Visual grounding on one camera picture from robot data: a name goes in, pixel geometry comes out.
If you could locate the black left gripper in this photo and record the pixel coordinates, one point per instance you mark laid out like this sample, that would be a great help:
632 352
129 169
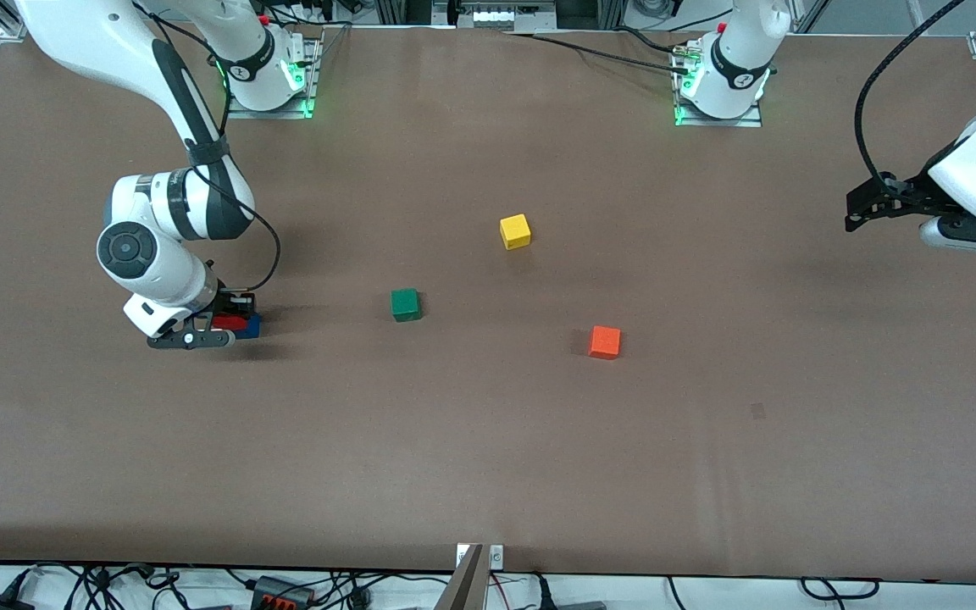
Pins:
910 194

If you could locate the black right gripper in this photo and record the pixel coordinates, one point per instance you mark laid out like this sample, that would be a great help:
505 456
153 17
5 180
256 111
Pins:
226 304

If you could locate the red wooden block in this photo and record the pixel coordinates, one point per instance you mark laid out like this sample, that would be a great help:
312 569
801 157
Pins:
230 323

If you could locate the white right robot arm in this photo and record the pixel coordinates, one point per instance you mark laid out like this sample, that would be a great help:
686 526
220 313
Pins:
158 263

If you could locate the blue wooden block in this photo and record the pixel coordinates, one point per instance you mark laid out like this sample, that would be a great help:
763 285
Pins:
251 329

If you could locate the green wooden block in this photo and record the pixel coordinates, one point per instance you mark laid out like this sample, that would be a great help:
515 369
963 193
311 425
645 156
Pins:
405 304

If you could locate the yellow wooden block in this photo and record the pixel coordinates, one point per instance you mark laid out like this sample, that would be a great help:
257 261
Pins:
515 231

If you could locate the orange wooden block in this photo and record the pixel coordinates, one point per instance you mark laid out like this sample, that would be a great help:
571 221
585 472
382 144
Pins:
605 342

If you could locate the brown table cover sheet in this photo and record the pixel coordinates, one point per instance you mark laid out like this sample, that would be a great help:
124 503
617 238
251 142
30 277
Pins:
488 440

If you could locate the black box with orange connectors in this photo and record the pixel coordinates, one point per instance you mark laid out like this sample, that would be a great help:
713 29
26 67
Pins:
280 591

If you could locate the grey metal device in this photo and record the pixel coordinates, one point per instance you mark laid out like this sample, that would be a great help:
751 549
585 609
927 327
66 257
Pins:
496 15

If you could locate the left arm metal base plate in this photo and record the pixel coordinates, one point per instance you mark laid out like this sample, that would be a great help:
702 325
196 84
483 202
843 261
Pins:
717 122

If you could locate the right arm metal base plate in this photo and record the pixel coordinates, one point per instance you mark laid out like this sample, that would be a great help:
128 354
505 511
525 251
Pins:
268 113

